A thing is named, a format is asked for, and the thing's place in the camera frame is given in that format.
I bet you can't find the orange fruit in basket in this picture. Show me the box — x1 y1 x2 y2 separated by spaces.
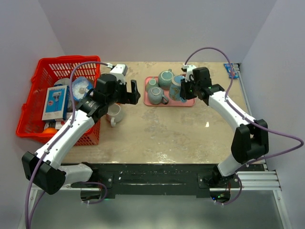
42 127 58 135

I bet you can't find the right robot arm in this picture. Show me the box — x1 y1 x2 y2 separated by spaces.
180 65 269 187

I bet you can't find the grey-blue mug front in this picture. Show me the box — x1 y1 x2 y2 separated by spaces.
148 87 169 105

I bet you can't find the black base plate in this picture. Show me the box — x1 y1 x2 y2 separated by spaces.
70 163 265 203

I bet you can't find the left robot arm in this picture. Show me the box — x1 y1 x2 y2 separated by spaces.
21 73 141 195

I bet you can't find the teal mug back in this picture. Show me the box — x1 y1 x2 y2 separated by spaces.
158 69 174 91

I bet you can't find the white speckled mug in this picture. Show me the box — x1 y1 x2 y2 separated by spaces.
106 104 124 127

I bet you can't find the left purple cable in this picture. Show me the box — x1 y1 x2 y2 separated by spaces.
24 61 112 229

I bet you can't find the blue product box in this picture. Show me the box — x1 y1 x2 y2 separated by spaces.
42 85 70 122

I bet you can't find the blue snack packet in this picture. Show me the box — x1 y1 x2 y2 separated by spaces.
224 63 239 79

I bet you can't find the round tin can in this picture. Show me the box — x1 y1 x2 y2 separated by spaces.
53 78 71 87

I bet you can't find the small teal mug left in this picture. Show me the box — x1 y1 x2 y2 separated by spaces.
145 78 159 92

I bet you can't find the blue butterfly mug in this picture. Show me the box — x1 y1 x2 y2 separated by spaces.
169 75 187 103

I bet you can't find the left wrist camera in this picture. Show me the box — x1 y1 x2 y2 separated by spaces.
106 63 128 84

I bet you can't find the red plastic basket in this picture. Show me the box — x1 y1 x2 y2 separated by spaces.
16 55 101 146

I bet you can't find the pink tray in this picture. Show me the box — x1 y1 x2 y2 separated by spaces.
143 90 195 107

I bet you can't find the blue white plastic bag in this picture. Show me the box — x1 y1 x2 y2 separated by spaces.
72 76 93 101

